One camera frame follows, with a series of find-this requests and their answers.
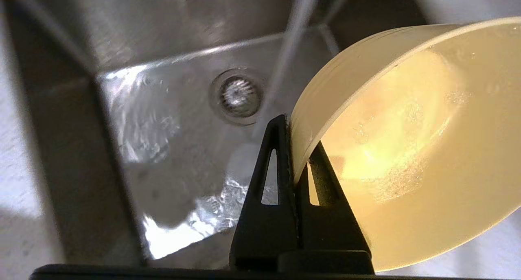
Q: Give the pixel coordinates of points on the yellow plastic bowl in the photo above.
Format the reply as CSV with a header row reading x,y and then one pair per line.
x,y
407,149

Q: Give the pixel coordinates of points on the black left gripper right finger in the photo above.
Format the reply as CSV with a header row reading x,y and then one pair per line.
x,y
329,231

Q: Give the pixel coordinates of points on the stainless steel sink basin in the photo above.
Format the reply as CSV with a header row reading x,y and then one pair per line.
x,y
142,109

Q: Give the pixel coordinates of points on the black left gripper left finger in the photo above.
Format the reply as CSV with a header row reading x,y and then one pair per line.
x,y
264,235

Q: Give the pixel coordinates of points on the round metal drain strainer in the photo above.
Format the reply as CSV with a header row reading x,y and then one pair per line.
x,y
238,96

